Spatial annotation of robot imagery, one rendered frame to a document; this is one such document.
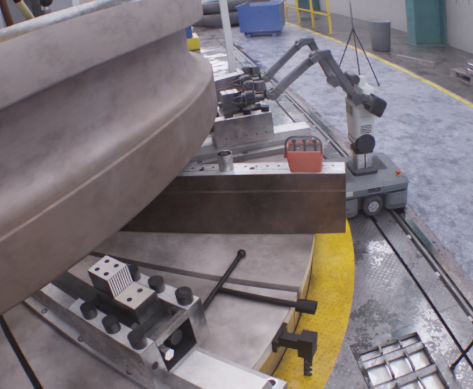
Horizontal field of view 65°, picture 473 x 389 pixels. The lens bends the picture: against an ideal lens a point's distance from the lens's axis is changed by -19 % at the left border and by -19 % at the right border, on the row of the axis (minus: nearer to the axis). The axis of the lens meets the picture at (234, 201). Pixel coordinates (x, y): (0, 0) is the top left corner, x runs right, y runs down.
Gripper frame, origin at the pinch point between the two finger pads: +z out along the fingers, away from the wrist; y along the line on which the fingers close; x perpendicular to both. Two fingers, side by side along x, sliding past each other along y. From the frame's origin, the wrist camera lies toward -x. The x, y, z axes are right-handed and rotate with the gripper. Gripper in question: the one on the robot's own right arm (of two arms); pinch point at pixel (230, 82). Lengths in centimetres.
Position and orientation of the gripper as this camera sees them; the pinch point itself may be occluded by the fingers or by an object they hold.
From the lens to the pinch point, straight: 306.7
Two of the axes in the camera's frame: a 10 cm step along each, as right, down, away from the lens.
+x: 1.3, 8.6, 5.0
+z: -9.9, 1.6, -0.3
